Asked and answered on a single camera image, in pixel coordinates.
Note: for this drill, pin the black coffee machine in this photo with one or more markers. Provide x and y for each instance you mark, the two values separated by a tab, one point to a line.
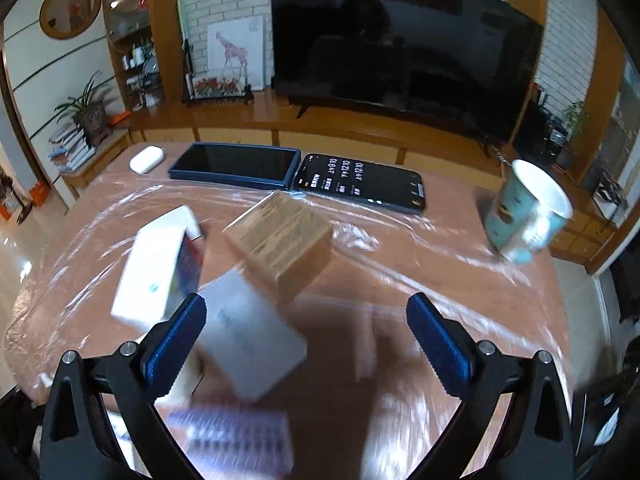
547	135

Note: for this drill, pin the plain white box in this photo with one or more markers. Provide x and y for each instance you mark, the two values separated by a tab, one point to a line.
250	335

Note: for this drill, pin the small green potted plant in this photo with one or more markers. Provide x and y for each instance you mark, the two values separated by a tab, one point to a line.
575	120

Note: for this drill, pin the black flat screen television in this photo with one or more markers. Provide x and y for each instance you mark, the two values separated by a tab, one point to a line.
400	50

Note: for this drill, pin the orange tool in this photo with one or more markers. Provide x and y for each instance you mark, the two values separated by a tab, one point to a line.
120	119

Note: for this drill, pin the stack of books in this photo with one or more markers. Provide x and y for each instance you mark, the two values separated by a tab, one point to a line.
67	152

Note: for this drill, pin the black smartphone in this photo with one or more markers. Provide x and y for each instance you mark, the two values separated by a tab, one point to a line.
360	180

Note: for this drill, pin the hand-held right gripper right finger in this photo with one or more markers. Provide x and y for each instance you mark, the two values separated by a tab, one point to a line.
440	355

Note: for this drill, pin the purple striped pack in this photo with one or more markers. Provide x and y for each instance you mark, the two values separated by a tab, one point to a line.
240	432

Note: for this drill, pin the giraffe drawing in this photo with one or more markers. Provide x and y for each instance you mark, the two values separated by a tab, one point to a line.
235	52

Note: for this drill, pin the grey helmet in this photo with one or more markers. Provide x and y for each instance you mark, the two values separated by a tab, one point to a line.
150	77

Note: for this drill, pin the white teal printed mug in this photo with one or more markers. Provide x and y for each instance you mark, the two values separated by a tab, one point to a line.
520	215

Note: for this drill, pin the round framed wall picture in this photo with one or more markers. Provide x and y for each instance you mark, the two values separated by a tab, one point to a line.
70	7

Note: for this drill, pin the green white stick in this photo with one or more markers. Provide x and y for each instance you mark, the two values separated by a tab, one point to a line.
184	20

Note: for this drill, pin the black bag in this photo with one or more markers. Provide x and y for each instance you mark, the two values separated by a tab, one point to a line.
605	410

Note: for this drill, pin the small white device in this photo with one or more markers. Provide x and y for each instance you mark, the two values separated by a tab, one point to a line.
611	195

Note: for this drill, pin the tablet in blue case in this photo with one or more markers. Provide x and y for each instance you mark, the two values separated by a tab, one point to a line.
235	165

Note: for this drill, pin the black folding stand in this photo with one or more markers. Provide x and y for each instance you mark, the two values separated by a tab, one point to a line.
189	70

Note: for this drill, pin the white oval case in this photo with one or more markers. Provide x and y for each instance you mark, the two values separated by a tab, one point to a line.
146	159

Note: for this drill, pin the white box with blue side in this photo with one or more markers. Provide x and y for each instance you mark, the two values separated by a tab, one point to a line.
150	270

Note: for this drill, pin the orange box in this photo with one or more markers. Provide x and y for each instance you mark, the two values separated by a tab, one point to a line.
37	195

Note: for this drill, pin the wooden side table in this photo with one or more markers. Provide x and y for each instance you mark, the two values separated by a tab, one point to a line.
100	157

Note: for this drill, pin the potted orchid plant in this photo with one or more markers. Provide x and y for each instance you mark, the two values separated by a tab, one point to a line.
87	107

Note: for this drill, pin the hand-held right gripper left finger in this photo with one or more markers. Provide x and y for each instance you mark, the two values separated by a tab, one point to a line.
172	355

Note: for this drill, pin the brown cardboard box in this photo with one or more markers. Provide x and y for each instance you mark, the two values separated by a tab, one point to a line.
285	245

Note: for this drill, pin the framed red flower artwork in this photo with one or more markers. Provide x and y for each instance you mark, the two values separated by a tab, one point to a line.
217	87

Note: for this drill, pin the clear plastic sheet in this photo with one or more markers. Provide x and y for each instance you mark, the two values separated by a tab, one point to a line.
400	260

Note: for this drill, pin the wooden display shelf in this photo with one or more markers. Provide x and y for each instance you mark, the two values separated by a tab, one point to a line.
135	35

